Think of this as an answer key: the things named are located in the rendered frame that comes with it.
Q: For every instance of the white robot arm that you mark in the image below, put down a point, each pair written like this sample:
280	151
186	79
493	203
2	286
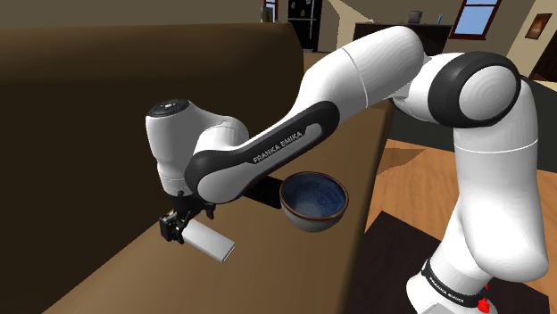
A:
491	187

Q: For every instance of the dark sideboard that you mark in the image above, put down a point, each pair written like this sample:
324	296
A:
437	37

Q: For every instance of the brown framed wall picture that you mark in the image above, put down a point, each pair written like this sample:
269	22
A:
538	26

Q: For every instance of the blue bowl with grey outside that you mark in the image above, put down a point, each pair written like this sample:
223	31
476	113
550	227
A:
313	200

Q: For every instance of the dark robot stand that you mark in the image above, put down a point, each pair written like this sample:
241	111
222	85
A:
383	269

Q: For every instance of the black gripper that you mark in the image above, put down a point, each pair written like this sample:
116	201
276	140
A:
186	203

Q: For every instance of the black tall cabinet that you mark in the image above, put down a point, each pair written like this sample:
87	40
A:
305	24

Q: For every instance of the red framed window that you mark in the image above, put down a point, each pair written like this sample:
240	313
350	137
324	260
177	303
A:
475	17

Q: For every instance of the white rectangular box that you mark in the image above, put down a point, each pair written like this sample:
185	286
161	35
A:
208	242

